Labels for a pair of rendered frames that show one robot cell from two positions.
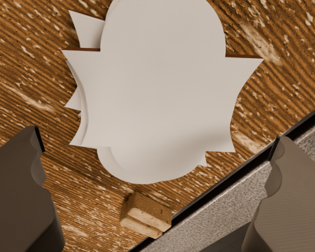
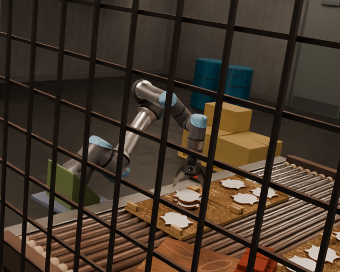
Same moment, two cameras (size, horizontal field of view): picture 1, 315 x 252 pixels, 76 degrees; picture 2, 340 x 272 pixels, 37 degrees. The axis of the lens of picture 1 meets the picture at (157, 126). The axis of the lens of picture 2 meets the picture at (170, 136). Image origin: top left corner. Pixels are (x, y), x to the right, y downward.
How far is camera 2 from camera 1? 2.28 m
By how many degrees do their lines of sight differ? 43
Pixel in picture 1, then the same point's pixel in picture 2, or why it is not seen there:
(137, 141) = (191, 193)
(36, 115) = (212, 205)
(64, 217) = (216, 193)
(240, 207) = (165, 189)
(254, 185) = (162, 192)
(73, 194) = (211, 196)
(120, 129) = (194, 195)
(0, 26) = (213, 212)
